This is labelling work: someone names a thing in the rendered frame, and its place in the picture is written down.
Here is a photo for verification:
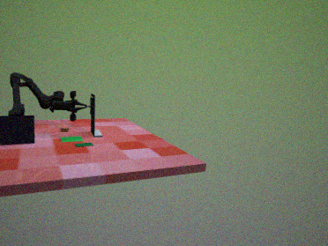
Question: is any black panel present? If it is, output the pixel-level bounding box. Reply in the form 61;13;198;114
90;93;102;138

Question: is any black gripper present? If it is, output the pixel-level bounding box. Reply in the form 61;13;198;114
61;91;86;121

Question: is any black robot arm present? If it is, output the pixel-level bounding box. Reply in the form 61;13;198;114
8;73;64;116

